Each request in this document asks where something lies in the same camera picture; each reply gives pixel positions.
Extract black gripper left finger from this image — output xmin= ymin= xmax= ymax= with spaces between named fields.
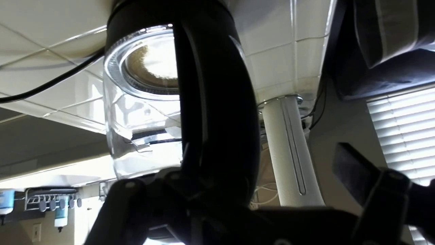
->
xmin=83 ymin=168 xmax=201 ymax=245

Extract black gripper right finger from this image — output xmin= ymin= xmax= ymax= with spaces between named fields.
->
xmin=331 ymin=142 xmax=435 ymax=245

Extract glass kettle with black handle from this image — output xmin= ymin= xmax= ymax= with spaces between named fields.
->
xmin=102 ymin=0 xmax=262 ymax=215

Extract round black kettle stand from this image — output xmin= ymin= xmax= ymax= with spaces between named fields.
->
xmin=106 ymin=0 xmax=182 ymax=29

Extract tall blue soap bottle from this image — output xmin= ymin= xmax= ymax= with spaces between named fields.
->
xmin=53 ymin=195 xmax=69 ymax=229

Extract white window blinds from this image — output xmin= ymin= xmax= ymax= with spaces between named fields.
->
xmin=364 ymin=85 xmax=435 ymax=245

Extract dish rack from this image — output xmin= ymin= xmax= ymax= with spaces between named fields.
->
xmin=24 ymin=187 xmax=83 ymax=212

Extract metal paper towel holder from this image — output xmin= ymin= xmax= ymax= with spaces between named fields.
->
xmin=291 ymin=97 xmax=307 ymax=185

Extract white paper towel roll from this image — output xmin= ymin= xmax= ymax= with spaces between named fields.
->
xmin=259 ymin=94 xmax=325 ymax=208

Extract dark blue sofa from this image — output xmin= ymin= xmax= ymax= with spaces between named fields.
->
xmin=327 ymin=0 xmax=435 ymax=101

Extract small blue container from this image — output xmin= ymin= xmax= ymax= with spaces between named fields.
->
xmin=0 ymin=189 xmax=16 ymax=215

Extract striped grey white pillow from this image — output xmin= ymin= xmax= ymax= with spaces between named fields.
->
xmin=352 ymin=0 xmax=435 ymax=70

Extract white tiled counter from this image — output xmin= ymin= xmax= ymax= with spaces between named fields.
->
xmin=0 ymin=0 xmax=338 ymax=135

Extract white wall outlet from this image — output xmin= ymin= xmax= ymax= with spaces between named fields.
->
xmin=31 ymin=222 xmax=43 ymax=242

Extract black kettle stand cable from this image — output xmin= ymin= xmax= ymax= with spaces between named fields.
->
xmin=0 ymin=49 xmax=107 ymax=105

